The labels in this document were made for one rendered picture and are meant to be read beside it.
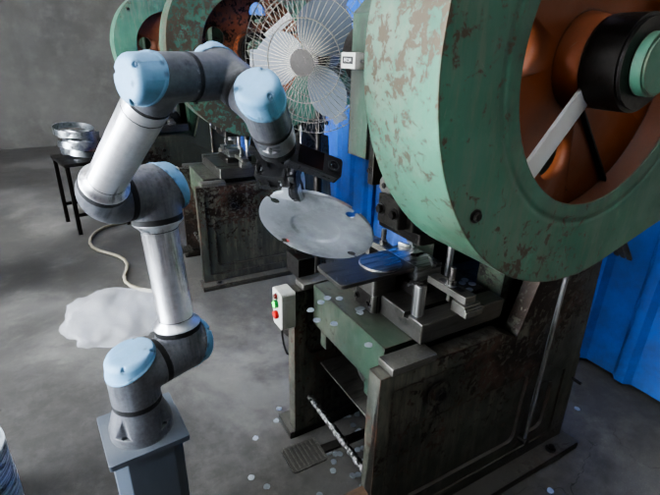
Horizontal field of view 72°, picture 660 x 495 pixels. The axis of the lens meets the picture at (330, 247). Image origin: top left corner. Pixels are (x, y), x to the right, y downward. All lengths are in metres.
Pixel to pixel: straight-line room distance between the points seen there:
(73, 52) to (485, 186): 7.08
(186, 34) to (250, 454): 1.78
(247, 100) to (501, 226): 0.46
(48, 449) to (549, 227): 1.79
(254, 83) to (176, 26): 1.61
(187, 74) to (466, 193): 0.46
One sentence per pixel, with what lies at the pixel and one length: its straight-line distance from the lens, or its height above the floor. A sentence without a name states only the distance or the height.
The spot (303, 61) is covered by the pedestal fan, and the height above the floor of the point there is 1.30.
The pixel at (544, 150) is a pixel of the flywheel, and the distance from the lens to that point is 0.89.
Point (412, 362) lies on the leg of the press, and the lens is 1.17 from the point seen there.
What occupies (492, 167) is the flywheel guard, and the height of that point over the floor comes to 1.18.
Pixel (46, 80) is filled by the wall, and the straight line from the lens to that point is 7.57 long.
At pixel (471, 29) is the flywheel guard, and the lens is 0.68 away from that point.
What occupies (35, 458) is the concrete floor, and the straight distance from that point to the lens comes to 2.04.
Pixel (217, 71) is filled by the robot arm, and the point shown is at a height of 1.30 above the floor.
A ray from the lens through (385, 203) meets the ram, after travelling 1.27.
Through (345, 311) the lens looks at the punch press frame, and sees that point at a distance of 1.33.
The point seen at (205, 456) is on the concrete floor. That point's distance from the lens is 1.84.
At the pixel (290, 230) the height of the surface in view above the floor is 0.92.
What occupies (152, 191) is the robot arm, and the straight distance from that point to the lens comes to 1.07.
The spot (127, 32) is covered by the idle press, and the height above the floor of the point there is 1.42.
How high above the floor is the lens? 1.34
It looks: 23 degrees down
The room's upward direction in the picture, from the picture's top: 2 degrees clockwise
